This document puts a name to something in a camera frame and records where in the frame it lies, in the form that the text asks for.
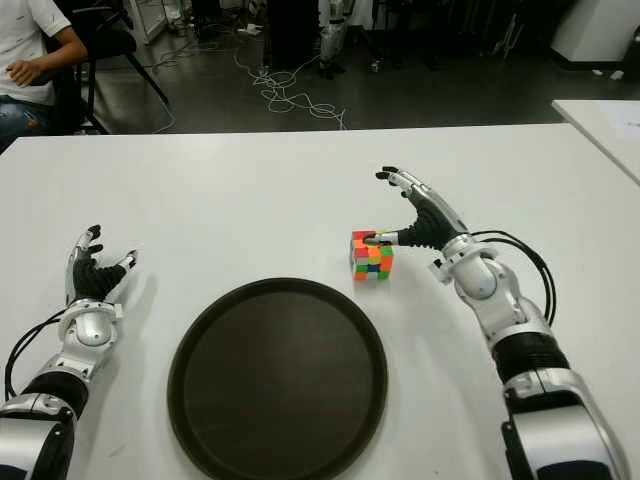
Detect white cabinet black base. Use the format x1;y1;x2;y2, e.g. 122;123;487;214
549;0;640;71

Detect white box cabinet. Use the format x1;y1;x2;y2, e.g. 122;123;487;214
124;0;169;46

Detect seated person white shirt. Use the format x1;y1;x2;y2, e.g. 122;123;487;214
0;0;90;151

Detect dark brown round plate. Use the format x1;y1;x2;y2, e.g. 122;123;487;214
166;277;390;480

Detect tangled white floor cable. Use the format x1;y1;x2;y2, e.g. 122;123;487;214
233;47;349;131

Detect black chair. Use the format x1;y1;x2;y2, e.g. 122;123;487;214
44;0;176;136

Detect folded metal stand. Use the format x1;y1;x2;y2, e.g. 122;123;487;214
492;14;526;56

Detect silver humanoid robot legs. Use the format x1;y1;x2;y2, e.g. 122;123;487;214
317;0;352;80

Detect multicoloured Rubik's cube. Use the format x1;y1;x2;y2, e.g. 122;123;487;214
349;229;395;282

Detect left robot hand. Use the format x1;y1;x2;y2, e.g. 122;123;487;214
66;225;139;306

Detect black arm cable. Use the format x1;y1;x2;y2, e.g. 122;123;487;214
3;308;69;401
472;229;557;326

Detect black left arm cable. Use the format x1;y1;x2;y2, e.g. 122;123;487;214
3;308;69;401

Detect white side table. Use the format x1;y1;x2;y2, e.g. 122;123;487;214
550;98;640;184

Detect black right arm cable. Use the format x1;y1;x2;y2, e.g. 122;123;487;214
472;229;557;326

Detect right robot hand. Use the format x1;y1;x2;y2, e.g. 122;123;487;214
362;166;472;250

